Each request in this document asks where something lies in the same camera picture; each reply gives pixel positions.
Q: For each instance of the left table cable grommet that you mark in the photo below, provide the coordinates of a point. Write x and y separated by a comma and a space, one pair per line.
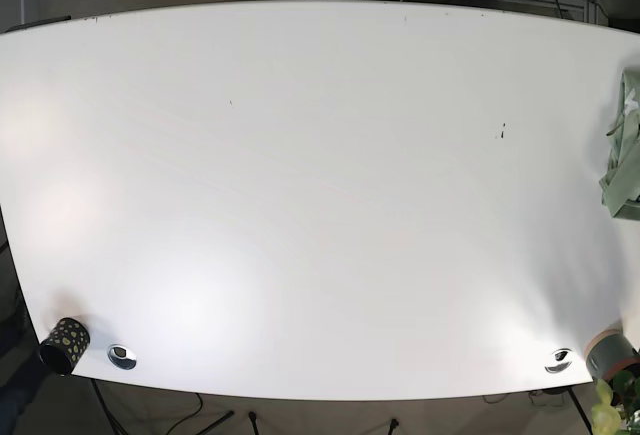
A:
122, 357

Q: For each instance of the right table cable grommet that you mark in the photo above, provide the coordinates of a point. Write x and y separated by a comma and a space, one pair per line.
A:
558, 361

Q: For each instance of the grey plant pot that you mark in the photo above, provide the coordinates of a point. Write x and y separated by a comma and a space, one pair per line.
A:
609, 353

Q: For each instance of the table cable grommet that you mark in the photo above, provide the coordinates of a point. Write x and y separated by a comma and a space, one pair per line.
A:
558, 361
122, 357

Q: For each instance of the light green T-shirt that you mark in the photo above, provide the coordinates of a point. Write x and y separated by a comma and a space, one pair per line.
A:
620, 184

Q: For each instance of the black cup with gold spots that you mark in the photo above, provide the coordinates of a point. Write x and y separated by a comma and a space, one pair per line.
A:
62, 349

